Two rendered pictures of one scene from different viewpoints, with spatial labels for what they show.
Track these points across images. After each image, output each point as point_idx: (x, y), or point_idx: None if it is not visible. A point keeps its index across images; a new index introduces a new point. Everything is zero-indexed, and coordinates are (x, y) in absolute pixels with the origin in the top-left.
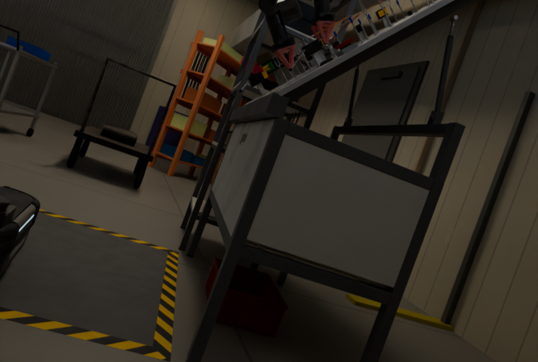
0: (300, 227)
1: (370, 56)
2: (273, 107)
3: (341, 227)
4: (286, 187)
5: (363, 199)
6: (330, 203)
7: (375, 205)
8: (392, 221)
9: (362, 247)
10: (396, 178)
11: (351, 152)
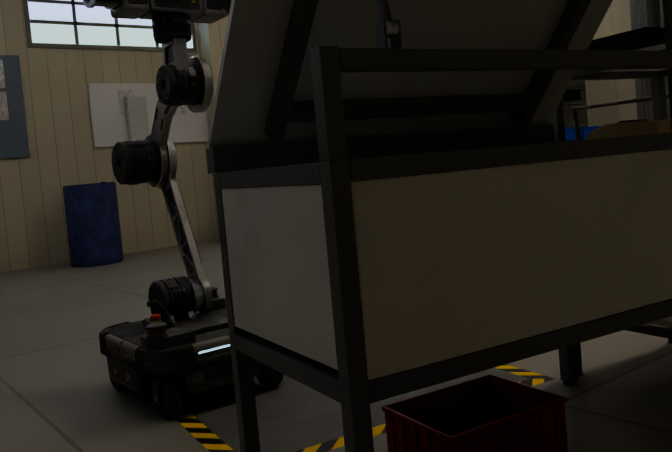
0: (254, 297)
1: (296, 19)
2: (209, 165)
3: (276, 286)
4: (236, 251)
5: (278, 235)
6: (261, 255)
7: (288, 239)
8: (307, 256)
9: (296, 309)
10: (291, 187)
11: (253, 178)
